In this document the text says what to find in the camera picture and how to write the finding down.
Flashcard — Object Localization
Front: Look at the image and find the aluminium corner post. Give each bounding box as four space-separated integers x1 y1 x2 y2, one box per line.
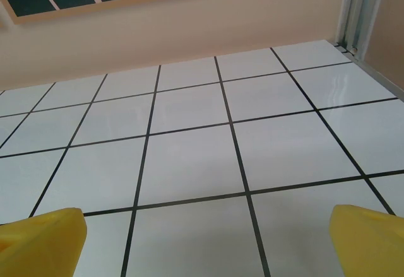
335 0 389 62

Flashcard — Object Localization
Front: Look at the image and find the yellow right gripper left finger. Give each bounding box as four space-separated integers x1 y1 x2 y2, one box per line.
0 207 88 277

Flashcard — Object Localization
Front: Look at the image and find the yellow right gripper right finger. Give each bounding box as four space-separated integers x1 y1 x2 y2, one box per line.
329 204 404 277

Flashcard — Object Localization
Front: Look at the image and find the aluminium table edge strip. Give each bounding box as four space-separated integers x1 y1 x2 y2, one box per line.
330 40 404 97

